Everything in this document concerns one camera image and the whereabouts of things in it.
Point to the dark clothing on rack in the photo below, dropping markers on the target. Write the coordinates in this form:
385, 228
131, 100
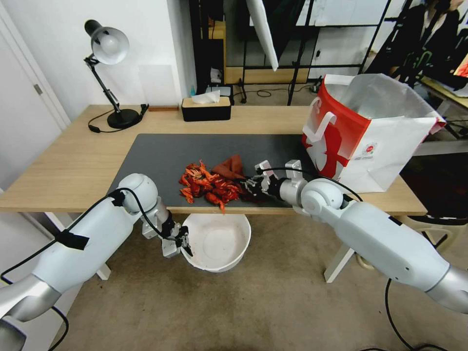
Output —
427, 40

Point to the white tissue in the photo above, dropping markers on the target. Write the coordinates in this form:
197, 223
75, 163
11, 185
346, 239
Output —
206, 97

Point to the black metal rack frame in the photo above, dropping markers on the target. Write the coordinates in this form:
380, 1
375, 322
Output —
303, 47

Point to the red white takeout bag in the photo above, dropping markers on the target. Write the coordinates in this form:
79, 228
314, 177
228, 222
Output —
387, 146

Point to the dark grey table mat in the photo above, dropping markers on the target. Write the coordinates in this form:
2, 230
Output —
164, 157

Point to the dark red cloth towel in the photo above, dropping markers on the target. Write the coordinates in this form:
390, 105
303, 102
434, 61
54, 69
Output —
234, 166

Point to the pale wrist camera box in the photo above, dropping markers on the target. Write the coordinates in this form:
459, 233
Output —
171, 248
263, 167

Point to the black tissue box wooden lid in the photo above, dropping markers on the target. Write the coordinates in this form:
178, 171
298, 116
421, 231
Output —
206, 111

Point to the silver door hinge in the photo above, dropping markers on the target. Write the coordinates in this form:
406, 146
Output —
37, 88

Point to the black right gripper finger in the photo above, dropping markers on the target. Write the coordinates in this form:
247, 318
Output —
254, 180
253, 193

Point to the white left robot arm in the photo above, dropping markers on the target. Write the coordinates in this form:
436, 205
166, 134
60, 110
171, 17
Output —
91, 234

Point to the white foam board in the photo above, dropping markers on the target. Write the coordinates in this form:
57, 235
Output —
265, 33

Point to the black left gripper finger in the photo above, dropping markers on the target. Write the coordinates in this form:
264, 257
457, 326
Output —
188, 250
184, 232

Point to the red cooked shrimp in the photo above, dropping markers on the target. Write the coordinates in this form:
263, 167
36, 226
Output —
187, 195
196, 170
215, 200
204, 184
185, 180
227, 190

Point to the black desk lamp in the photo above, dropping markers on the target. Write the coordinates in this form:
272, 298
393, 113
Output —
109, 44

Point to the light wooden cabinet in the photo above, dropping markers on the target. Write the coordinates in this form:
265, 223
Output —
234, 75

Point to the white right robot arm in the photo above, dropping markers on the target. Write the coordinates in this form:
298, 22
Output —
376, 237

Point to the white round plastic container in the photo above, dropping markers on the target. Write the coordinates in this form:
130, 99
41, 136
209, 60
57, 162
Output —
219, 241

